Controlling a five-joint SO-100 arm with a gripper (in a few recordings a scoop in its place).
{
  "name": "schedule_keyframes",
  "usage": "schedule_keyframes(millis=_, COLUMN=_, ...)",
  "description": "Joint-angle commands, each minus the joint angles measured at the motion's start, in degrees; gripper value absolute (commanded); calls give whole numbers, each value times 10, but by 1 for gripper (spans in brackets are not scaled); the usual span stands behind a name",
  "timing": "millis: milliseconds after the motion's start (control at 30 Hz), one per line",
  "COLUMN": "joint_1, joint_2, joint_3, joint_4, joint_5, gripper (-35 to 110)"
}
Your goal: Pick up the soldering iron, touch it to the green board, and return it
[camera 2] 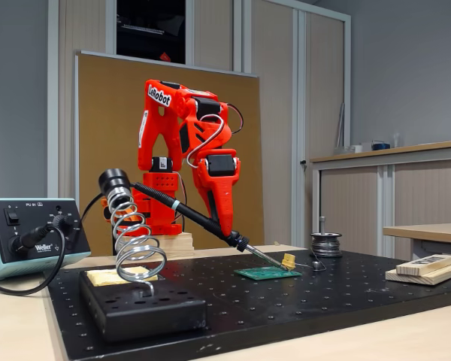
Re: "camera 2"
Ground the red and black servo wire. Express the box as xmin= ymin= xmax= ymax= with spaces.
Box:
xmin=227 ymin=104 xmax=245 ymax=135

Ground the teal Weller soldering station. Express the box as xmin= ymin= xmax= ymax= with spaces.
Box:
xmin=0 ymin=198 xmax=92 ymax=281

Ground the yellow cleaning sponge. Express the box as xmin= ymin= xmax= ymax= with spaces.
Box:
xmin=86 ymin=265 xmax=159 ymax=287

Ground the black stand with spring holder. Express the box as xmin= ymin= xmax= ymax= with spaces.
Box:
xmin=78 ymin=168 xmax=207 ymax=342

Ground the black soldering iron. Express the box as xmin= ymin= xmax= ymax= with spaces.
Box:
xmin=130 ymin=182 xmax=289 ymax=271

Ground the plain wooden plank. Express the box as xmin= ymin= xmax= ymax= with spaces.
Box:
xmin=385 ymin=262 xmax=451 ymax=287

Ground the green circuit board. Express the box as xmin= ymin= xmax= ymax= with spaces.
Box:
xmin=233 ymin=265 xmax=302 ymax=281

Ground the wooden plank with Kapla print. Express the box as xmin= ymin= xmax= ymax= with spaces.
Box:
xmin=395 ymin=253 xmax=451 ymax=275

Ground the wooden desk with grey frame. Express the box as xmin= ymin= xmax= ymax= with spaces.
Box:
xmin=382 ymin=222 xmax=451 ymax=261

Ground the solder wire spool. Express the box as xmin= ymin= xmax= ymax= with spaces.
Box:
xmin=310 ymin=232 xmax=344 ymax=259

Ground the low beige shutter cabinet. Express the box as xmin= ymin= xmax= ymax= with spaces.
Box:
xmin=310 ymin=139 xmax=451 ymax=260

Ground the wooden block stack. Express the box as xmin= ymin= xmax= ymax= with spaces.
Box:
xmin=116 ymin=232 xmax=195 ymax=260

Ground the black perforated breadboard plate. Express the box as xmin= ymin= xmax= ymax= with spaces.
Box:
xmin=47 ymin=250 xmax=451 ymax=361

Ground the brown cork pin board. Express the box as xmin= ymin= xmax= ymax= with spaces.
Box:
xmin=74 ymin=50 xmax=266 ymax=256

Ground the tall beige shutter cabinet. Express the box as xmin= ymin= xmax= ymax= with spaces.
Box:
xmin=47 ymin=0 xmax=353 ymax=249

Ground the thin solder wire strand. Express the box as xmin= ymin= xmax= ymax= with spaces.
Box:
xmin=292 ymin=255 xmax=328 ymax=272

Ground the clear plastic container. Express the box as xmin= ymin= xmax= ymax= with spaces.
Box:
xmin=333 ymin=144 xmax=364 ymax=156

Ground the orange table clamp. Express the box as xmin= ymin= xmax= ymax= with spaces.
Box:
xmin=100 ymin=197 xmax=116 ymax=223

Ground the white servo cable loop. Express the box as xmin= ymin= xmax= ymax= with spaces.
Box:
xmin=186 ymin=114 xmax=226 ymax=169

